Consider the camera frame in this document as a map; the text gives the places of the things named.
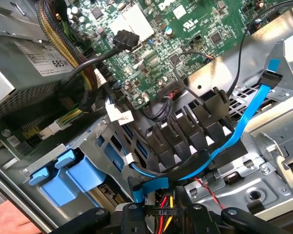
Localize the red black twisted wire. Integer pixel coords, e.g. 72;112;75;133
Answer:
192;177;226;210

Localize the grey metal disk bay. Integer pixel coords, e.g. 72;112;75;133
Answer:
19;114;147;210

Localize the blue disk carrier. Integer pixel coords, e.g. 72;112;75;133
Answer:
26;167;101;208

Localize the braided power cable bundle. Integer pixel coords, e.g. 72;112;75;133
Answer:
35;0;98;113

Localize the open grey PC case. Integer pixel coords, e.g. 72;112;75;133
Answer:
0;0;293;234

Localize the green Dell motherboard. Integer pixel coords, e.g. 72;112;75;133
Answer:
63;0;291;110

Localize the grey power supply unit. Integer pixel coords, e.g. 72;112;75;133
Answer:
0;0;98;117

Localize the thin black fan wire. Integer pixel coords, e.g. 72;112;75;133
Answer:
173;51;214;98

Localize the person's bare hand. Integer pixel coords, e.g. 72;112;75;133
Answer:
0;201;41;234

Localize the silver chipset heatsink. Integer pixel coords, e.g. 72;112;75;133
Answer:
109;4;154;42

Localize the grey metal drive cage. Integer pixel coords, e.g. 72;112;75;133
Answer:
244;36;293;195

